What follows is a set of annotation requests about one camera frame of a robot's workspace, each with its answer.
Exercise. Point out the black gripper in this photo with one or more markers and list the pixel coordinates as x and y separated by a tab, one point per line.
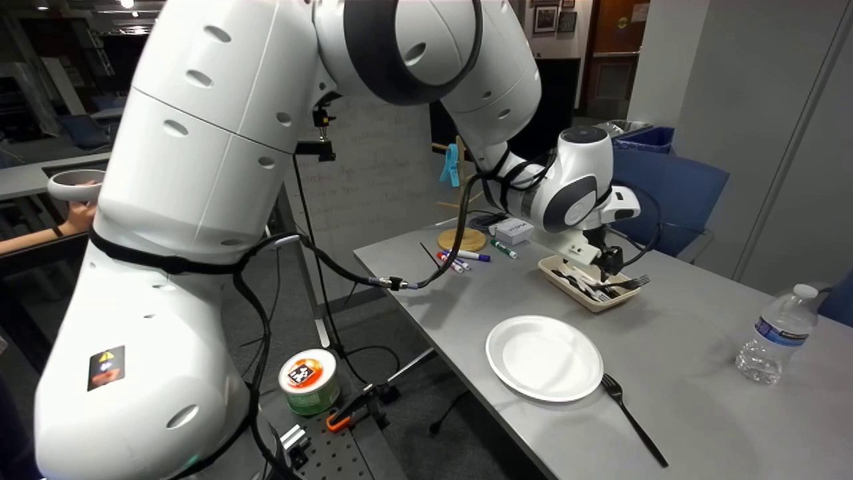
609	249

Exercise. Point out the beige cutlery tray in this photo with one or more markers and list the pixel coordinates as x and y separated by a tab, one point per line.
587	298

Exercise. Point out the black plastic fork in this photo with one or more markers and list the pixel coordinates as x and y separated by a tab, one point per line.
574	277
637	281
637	421

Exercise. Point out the operator forearm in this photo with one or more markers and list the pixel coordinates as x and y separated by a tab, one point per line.
27	241

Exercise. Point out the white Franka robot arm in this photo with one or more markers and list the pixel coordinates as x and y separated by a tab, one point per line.
205	177

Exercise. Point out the white paper plate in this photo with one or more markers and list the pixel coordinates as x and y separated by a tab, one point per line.
546	358

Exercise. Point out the operator hand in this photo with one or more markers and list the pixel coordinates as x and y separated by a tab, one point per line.
77	220

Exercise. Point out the small white box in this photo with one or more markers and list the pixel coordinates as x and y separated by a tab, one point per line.
514	230

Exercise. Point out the teal marker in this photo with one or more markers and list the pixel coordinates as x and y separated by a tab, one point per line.
505	249

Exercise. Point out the blue bin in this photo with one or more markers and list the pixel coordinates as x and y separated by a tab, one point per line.
645	137

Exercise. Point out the bowl with food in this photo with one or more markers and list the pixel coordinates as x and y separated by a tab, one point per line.
462	241

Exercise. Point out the red marker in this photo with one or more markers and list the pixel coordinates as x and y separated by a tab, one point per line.
446	261

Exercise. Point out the clear plastic water bottle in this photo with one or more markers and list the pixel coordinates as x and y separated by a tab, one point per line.
775	341

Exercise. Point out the blue glove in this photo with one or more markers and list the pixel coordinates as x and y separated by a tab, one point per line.
453	165

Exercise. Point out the black perforated breadboard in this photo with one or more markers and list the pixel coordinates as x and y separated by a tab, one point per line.
355	457

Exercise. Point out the green white tape roll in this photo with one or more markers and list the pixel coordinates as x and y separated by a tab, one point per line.
309	381

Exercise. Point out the silver metal clamp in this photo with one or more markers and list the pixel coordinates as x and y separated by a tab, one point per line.
295	438

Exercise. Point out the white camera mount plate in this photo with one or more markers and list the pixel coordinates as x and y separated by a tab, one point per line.
578	252

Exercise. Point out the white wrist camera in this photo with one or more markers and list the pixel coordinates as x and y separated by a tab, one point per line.
625	204

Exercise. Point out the framed wall pictures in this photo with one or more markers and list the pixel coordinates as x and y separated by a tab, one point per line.
554	16

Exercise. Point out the black camera support arm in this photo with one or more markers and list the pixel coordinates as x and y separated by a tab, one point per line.
317	146

